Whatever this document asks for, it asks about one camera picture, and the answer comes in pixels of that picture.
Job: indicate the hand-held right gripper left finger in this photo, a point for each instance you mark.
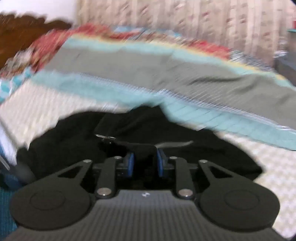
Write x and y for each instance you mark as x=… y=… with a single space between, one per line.
x=130 y=162

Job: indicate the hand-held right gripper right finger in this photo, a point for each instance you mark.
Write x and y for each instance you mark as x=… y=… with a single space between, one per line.
x=160 y=162

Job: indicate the black zippered jacket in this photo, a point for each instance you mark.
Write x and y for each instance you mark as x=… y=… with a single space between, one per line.
x=69 y=139

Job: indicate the patchwork striped quilt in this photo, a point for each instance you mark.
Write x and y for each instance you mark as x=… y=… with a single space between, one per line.
x=138 y=69

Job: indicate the blue cloth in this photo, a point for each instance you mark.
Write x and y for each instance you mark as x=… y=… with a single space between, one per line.
x=5 y=204

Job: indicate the beige patterned curtain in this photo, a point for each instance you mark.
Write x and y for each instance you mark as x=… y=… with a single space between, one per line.
x=185 y=20

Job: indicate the dark side table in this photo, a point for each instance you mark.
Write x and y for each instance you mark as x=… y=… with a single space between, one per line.
x=286 y=67

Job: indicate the wooden headboard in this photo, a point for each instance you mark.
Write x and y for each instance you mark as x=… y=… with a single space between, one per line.
x=20 y=32

